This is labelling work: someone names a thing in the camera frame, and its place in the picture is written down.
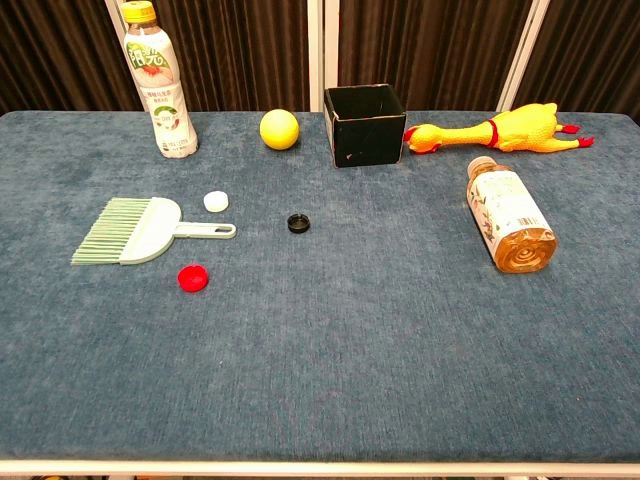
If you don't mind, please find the white bottle cap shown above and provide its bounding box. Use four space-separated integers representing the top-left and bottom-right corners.
203 190 231 213

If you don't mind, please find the red bottle cap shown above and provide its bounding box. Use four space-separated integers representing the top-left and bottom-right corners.
177 264 211 295

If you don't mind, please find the amber tea bottle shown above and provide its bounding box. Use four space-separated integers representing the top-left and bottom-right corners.
465 155 559 275

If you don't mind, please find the yellow-capped white drink bottle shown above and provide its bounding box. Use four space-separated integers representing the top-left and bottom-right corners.
119 0 200 160

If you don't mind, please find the blue table cloth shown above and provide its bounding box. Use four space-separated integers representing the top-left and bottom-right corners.
0 109 640 464

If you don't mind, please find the black cardboard box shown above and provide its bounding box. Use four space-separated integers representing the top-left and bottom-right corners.
323 83 408 170

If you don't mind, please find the yellow ball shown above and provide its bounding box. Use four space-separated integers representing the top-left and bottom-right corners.
258 108 301 151

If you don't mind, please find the dark brown curtain panel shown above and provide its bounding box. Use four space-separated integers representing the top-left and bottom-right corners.
0 0 144 116
149 0 311 113
513 0 640 124
338 0 532 113

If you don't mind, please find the yellow rubber chicken toy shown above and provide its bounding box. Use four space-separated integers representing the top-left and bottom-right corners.
403 102 596 155

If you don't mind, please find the white table frame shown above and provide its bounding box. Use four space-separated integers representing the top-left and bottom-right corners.
0 456 640 480

